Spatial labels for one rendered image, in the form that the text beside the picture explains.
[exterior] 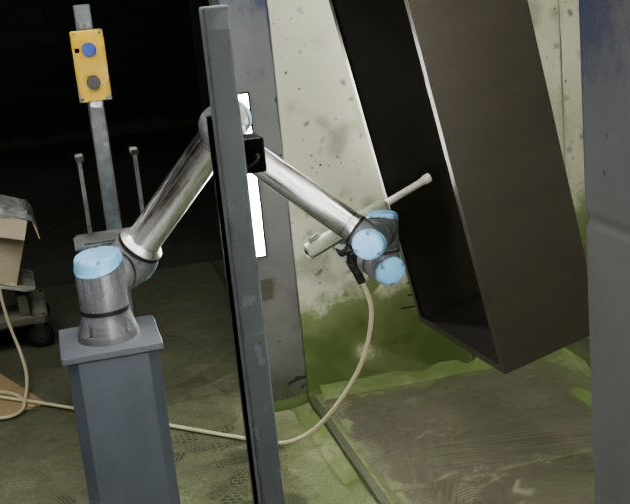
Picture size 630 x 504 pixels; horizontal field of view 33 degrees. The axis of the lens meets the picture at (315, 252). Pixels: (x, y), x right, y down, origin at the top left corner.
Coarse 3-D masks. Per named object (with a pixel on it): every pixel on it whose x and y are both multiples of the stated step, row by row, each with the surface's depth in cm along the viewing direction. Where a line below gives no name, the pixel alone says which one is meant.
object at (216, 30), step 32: (224, 32) 197; (224, 64) 198; (224, 96) 200; (224, 128) 201; (224, 160) 202; (224, 192) 204; (256, 256) 208; (256, 288) 210; (256, 320) 211; (256, 352) 213; (256, 384) 214; (256, 416) 216; (256, 448) 217; (256, 480) 222
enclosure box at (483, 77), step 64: (384, 0) 348; (448, 0) 290; (512, 0) 297; (384, 64) 352; (448, 64) 294; (512, 64) 301; (384, 128) 357; (448, 128) 299; (512, 128) 305; (384, 192) 361; (448, 192) 370; (512, 192) 310; (448, 256) 376; (512, 256) 315; (576, 256) 322; (448, 320) 370; (512, 320) 319; (576, 320) 327
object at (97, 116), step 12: (84, 12) 395; (96, 108) 403; (96, 120) 404; (96, 132) 405; (96, 144) 406; (108, 144) 407; (96, 156) 408; (108, 156) 408; (108, 168) 410; (108, 180) 411; (108, 192) 412; (108, 204) 413; (108, 216) 414; (120, 216) 415; (108, 228) 415; (132, 300) 424; (132, 312) 425
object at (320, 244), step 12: (420, 180) 352; (408, 192) 351; (372, 204) 350; (384, 204) 348; (312, 240) 344; (324, 240) 344; (336, 240) 345; (312, 252) 343; (348, 264) 350; (360, 276) 352
